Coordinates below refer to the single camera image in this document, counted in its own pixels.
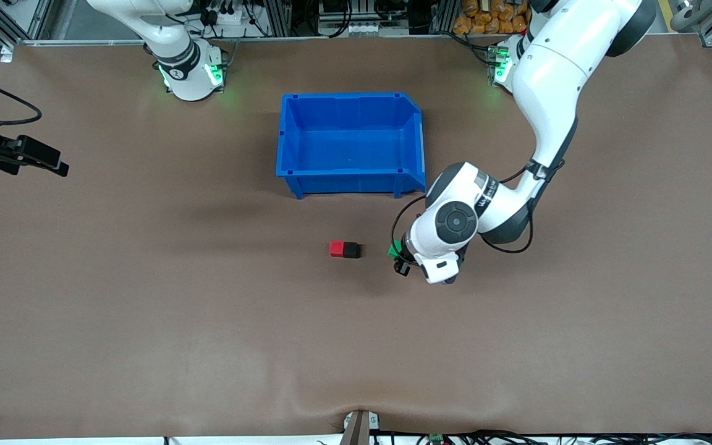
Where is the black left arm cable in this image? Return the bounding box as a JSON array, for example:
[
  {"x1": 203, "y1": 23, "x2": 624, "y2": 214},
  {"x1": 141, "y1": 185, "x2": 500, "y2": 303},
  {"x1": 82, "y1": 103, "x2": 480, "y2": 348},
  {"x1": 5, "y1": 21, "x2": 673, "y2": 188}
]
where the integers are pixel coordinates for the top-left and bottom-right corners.
[{"x1": 390, "y1": 159, "x2": 568, "y2": 268}]

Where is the orange packets pile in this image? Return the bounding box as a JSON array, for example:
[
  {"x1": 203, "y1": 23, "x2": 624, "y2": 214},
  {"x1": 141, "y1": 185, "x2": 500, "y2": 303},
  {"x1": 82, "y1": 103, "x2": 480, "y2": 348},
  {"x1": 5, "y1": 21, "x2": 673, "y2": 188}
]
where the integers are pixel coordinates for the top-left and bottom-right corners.
[{"x1": 453, "y1": 0, "x2": 530, "y2": 35}]

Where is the brown table mat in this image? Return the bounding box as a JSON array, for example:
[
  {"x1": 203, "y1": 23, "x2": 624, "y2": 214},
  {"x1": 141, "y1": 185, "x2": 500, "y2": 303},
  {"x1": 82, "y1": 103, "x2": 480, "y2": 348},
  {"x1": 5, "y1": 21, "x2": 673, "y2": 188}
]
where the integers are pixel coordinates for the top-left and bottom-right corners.
[{"x1": 0, "y1": 34, "x2": 712, "y2": 441}]

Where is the brown camera mount bracket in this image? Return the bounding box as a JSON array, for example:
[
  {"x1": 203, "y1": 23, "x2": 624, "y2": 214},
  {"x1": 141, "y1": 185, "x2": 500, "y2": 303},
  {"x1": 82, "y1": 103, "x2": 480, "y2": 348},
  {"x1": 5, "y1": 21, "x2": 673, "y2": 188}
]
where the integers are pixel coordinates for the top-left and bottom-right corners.
[{"x1": 342, "y1": 410, "x2": 381, "y2": 445}]

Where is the black cable bundle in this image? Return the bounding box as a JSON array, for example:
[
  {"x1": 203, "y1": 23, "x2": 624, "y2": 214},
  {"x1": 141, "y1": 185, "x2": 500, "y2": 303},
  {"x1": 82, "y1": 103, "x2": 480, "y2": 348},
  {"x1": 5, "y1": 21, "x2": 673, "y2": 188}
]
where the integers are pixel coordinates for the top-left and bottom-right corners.
[{"x1": 375, "y1": 429, "x2": 712, "y2": 445}]

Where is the black equipment with white connectors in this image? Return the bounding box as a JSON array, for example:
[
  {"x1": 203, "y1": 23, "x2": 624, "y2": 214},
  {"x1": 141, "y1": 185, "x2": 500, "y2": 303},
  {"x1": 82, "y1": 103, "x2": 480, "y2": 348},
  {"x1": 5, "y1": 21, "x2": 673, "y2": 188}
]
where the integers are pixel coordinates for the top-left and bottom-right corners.
[{"x1": 318, "y1": 0, "x2": 422, "y2": 38}]

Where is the blue plastic storage bin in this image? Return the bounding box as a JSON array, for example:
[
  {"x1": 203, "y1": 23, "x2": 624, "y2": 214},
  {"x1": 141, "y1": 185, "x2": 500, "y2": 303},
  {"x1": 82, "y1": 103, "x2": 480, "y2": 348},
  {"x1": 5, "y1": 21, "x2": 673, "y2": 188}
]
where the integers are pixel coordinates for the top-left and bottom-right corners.
[{"x1": 276, "y1": 93, "x2": 428, "y2": 200}]

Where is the white power strip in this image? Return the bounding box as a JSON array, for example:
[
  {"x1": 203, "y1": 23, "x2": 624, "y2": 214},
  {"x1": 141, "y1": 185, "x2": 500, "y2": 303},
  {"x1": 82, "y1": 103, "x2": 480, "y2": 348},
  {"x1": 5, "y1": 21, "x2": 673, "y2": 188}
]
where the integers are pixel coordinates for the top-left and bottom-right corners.
[{"x1": 198, "y1": 0, "x2": 247, "y2": 28}]

